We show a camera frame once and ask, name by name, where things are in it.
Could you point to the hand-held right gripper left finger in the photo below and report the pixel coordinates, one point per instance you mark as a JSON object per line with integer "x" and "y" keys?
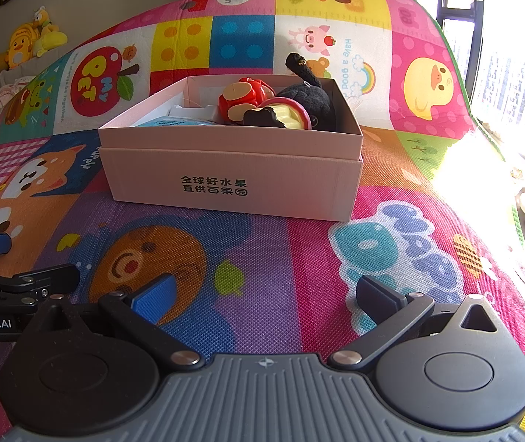
{"x": 154, "y": 301}

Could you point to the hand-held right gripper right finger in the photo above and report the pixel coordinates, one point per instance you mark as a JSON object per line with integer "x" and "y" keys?
{"x": 375, "y": 301}

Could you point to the pink cardboard box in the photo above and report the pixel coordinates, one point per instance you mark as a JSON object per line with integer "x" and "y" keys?
{"x": 225, "y": 184}

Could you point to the blue white tissue pack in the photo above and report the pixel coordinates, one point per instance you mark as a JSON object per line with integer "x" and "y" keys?
{"x": 175, "y": 122}

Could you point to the yellow toy with black top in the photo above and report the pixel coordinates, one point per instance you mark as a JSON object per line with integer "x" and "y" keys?
{"x": 262, "y": 117}

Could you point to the black cat plush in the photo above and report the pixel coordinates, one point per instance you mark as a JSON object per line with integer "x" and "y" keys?
{"x": 311, "y": 96}

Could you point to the red plastic toy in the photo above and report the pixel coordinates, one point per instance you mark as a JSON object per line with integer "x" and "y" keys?
{"x": 244, "y": 96}

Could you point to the pile of light clothes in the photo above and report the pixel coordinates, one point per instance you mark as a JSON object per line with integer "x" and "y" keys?
{"x": 2, "y": 96}

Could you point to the yellow striped duck plush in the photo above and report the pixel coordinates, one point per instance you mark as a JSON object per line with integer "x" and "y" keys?
{"x": 21, "y": 48}

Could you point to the pale yellow plush toy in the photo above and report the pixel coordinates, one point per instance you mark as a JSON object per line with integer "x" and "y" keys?
{"x": 53, "y": 39}

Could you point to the small yellow plush toy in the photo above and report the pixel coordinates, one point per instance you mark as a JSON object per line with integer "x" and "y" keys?
{"x": 40, "y": 16}

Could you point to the colourful cartoon play mat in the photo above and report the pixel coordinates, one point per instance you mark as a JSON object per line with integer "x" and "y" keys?
{"x": 239, "y": 41}

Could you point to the black window frame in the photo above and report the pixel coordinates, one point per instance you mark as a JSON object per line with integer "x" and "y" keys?
{"x": 456, "y": 14}

